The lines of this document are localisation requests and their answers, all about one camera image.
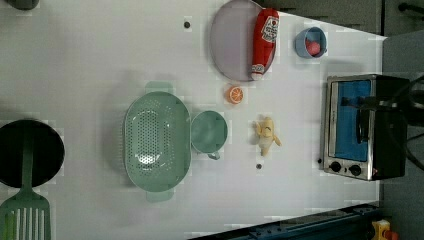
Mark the green mug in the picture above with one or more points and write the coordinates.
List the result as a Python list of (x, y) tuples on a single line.
[(209, 131)]

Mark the black cup upper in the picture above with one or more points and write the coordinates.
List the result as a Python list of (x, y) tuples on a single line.
[(24, 5)]

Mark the green spatula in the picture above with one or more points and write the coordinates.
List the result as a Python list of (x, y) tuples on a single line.
[(26, 215)]

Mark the green perforated colander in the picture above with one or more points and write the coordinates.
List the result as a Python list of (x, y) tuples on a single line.
[(157, 145)]

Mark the blue bowl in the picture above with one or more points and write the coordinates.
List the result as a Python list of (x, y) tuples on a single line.
[(312, 34)]

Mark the peeled toy banana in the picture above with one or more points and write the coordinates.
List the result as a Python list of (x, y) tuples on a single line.
[(265, 131)]

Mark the red ketchup bottle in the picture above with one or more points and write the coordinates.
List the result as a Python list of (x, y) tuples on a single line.
[(264, 41)]

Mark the pink round toy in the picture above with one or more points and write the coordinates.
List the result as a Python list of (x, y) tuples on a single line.
[(313, 48)]

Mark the grey round plate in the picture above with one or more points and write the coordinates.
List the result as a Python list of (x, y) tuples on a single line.
[(231, 39)]

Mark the orange slice toy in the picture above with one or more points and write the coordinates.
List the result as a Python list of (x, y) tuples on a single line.
[(234, 95)]

